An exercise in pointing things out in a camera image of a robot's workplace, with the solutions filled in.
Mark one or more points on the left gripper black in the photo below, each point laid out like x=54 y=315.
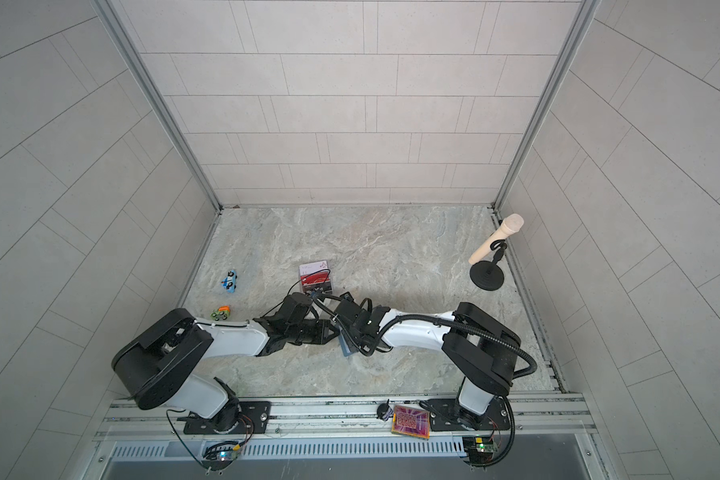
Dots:
x=322 y=336

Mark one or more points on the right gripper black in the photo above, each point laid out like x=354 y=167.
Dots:
x=347 y=332

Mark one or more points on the blue card holder wallet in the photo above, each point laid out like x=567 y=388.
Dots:
x=344 y=345

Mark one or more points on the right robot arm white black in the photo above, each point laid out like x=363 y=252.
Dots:
x=488 y=354

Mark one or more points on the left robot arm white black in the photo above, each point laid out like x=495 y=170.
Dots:
x=157 y=367

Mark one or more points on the pink orange patterned card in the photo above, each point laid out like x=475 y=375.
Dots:
x=409 y=421

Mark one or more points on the green orange toy car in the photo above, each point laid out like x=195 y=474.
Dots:
x=221 y=314

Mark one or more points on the blue toy car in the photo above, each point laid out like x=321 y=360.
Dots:
x=229 y=283

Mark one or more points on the small black knob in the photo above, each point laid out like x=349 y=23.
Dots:
x=384 y=411

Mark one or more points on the beige microphone on stand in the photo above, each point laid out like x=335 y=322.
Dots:
x=485 y=272

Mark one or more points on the left green circuit board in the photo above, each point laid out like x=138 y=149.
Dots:
x=219 y=456

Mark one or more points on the green circuit board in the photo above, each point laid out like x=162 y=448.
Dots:
x=219 y=456
x=480 y=451

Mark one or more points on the right green circuit board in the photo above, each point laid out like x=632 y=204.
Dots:
x=480 y=451

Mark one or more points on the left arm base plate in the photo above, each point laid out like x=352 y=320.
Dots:
x=246 y=417

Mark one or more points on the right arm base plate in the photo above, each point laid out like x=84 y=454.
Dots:
x=447 y=415

